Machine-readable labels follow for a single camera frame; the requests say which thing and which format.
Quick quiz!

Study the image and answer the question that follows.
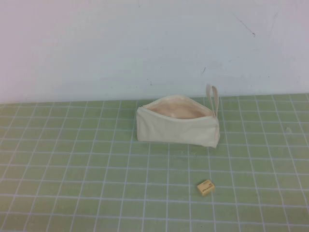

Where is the small yellow eraser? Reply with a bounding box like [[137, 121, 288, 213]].
[[197, 182, 215, 197]]

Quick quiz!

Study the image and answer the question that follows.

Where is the cream fabric pencil case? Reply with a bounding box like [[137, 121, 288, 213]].
[[136, 83, 221, 148]]

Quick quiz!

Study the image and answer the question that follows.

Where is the green grid cutting mat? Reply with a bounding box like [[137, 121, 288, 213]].
[[0, 93, 309, 232]]

